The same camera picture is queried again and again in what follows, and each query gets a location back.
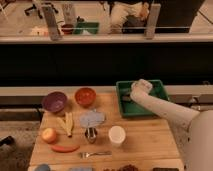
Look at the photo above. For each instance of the black object on floor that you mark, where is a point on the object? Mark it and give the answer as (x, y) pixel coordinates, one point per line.
(8, 141)

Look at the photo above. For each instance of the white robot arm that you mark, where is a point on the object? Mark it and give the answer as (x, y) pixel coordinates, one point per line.
(198, 124)

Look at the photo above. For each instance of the silver fork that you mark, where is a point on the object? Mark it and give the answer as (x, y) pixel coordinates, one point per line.
(89, 154)

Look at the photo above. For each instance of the yellow corn cob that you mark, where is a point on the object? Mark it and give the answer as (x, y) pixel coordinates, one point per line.
(66, 123)

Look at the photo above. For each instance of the red yellow apple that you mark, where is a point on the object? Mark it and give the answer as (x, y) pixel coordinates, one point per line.
(49, 135)

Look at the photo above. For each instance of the wooden cutting board table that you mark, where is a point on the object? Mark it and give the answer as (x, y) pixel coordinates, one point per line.
(149, 142)

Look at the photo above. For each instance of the green plastic tray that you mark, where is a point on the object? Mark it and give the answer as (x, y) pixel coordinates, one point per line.
(131, 109)

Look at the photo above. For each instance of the blue round object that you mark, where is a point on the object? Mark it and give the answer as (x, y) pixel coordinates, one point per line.
(42, 167)

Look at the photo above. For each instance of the person behind glass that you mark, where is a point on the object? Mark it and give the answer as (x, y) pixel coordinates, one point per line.
(121, 9)

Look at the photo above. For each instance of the red bowl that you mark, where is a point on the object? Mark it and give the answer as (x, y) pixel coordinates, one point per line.
(85, 96)

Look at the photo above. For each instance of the dark red berries pile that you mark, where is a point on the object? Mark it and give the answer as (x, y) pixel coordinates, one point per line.
(128, 168)

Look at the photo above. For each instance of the purple bowl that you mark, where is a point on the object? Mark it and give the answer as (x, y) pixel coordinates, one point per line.
(54, 102)

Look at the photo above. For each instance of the light blue cloth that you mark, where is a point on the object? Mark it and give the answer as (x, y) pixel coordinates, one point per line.
(91, 119)

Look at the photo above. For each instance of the white plastic cup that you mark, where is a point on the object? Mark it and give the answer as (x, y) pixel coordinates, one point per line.
(117, 135)

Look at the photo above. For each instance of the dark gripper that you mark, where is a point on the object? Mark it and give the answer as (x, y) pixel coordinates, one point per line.
(126, 98)

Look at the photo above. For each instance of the small metal cup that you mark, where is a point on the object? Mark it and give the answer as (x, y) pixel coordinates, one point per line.
(91, 134)

